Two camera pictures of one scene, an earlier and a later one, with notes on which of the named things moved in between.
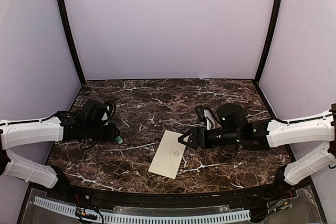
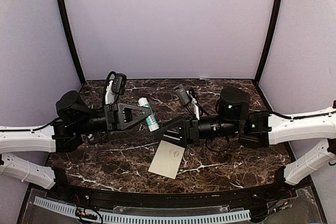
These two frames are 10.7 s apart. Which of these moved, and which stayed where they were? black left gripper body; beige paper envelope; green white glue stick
Moved: green white glue stick; black left gripper body
Stayed: beige paper envelope
